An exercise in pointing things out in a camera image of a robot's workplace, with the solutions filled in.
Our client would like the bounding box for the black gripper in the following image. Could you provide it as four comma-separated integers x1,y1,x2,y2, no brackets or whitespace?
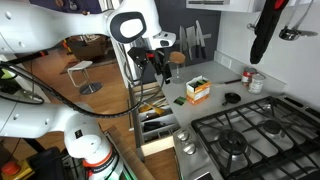
152,48,173,85

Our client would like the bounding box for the small green black packet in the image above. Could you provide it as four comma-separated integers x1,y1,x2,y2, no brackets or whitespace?
173,96,187,107

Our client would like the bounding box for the yellow utensil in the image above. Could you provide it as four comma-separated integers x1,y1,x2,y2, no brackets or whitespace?
139,99,166,116

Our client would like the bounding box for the orange and white cardboard box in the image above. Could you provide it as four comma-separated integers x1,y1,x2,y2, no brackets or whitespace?
185,75,212,106

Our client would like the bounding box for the wide steel cleaver knife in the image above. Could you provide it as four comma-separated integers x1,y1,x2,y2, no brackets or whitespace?
185,26,195,61

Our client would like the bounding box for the open white utensil drawer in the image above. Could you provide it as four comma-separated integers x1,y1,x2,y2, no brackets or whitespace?
128,81,181,158

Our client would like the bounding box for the magnetic knife strip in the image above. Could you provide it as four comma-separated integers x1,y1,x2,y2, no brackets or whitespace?
174,33,212,46

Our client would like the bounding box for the silver stove knob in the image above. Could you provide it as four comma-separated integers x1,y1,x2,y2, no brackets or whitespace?
176,129,190,142
182,142,197,156

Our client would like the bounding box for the small black cast-iron skillet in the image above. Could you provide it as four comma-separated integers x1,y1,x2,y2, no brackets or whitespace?
222,92,242,107

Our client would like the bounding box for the white bar stool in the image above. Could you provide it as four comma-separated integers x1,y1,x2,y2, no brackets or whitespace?
67,60,104,95

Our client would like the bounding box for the red label tin can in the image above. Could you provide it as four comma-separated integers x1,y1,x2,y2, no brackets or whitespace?
241,67,258,88

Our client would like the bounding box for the white label tin can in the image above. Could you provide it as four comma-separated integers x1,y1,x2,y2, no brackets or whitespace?
248,73,267,95

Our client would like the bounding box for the hanging metal utensil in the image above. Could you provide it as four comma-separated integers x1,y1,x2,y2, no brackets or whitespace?
246,13,262,32

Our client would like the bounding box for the black oven mitt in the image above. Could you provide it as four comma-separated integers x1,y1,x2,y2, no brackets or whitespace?
249,0,290,65

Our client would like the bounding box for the stainless gas cooktop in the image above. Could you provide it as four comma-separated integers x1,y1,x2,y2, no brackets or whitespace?
173,95,320,180

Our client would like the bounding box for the metal ladle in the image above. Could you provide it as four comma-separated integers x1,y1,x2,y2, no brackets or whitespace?
279,0,319,42

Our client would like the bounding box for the black box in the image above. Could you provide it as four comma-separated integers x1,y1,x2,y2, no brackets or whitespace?
28,148,68,180

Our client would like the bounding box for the red emergency stop button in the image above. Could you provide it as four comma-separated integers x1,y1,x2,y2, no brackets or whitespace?
1,161,22,177

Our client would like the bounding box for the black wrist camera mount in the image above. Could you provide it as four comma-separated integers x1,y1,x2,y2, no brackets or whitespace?
127,46,150,70

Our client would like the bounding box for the long black-handled knife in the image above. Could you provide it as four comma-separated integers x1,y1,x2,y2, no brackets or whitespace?
194,19,202,59

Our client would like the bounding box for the short black-handled knife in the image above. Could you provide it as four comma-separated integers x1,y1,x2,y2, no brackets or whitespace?
199,25,207,60

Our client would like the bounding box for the white wall outlet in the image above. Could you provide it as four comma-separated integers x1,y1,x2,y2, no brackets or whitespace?
220,55,232,69

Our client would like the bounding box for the knife with dark red handle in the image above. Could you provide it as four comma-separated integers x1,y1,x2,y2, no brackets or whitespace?
213,78,243,86

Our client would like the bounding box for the white wall cabinet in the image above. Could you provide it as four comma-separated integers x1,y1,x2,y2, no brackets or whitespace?
185,0,268,14

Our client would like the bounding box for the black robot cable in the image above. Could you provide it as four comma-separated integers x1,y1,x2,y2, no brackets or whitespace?
0,61,168,119

